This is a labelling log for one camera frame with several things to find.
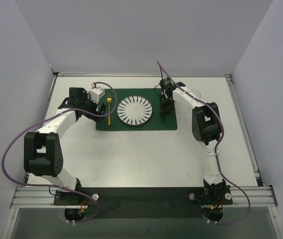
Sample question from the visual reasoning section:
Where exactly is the gold fork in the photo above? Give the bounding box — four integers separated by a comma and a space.
107, 93, 112, 125

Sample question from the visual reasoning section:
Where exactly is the green placemat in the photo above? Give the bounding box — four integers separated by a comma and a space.
96, 88, 177, 131

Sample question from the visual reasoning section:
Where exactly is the white plate with black stripes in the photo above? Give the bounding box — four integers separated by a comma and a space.
117, 96, 153, 126

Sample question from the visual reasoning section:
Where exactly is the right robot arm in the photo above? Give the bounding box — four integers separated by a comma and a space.
158, 78, 224, 203

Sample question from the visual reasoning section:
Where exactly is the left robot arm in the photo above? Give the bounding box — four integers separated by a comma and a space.
24, 87, 106, 205

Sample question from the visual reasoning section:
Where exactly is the clear plastic cup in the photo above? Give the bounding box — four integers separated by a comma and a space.
190, 89, 201, 99

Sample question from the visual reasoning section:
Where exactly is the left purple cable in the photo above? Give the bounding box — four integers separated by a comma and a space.
1, 81, 118, 222

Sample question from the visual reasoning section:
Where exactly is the purple cable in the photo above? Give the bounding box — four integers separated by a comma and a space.
156, 60, 251, 225
1, 81, 118, 222

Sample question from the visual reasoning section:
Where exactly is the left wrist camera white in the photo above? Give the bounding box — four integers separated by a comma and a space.
89, 87, 105, 104

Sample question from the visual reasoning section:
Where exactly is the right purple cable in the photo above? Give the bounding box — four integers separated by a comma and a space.
156, 60, 251, 225

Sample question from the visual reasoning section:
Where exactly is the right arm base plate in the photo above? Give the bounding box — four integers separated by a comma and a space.
187, 188, 233, 206

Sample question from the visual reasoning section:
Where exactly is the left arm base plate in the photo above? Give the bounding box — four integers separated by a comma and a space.
53, 191, 97, 206

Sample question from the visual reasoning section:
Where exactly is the aluminium front frame rail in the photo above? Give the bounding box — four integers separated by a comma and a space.
10, 187, 278, 208

